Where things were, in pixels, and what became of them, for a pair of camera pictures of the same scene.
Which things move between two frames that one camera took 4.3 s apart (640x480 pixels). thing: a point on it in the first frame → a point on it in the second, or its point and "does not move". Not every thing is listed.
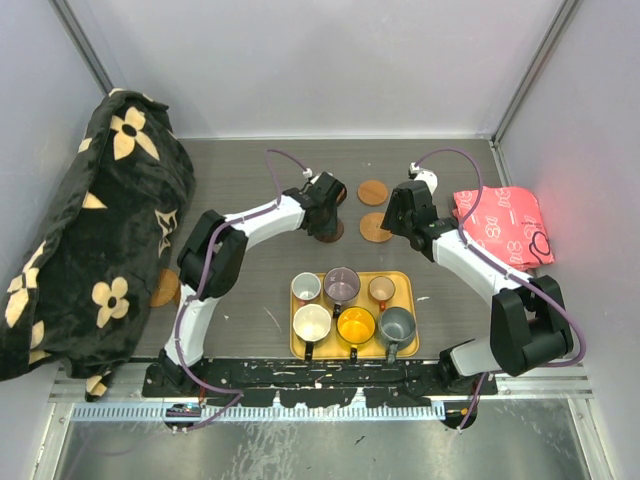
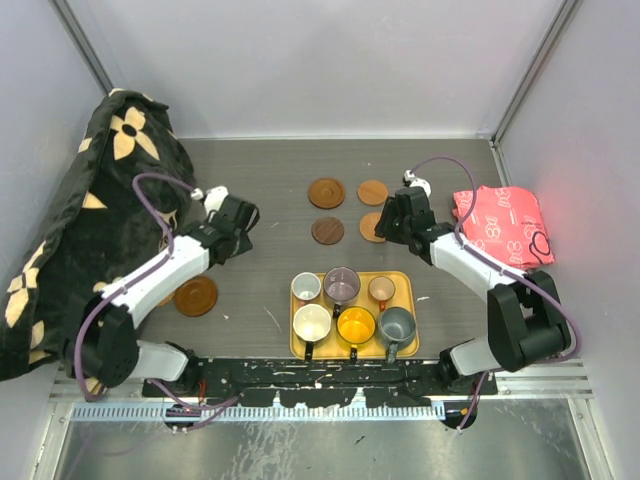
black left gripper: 328,229 → 245,245
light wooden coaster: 370,228 does not move
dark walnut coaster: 335,237 does not move
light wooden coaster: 372,193 does not move
